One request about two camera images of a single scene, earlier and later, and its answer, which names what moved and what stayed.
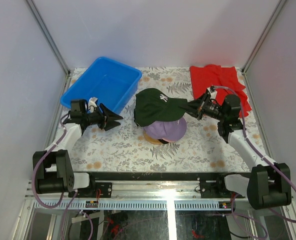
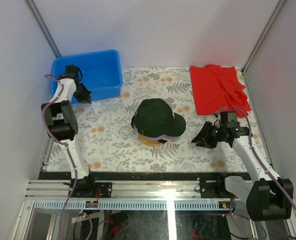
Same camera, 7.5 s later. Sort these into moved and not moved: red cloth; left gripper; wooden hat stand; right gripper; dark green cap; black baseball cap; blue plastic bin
Moved: left gripper; wooden hat stand; dark green cap; blue plastic bin; right gripper
Not moved: black baseball cap; red cloth
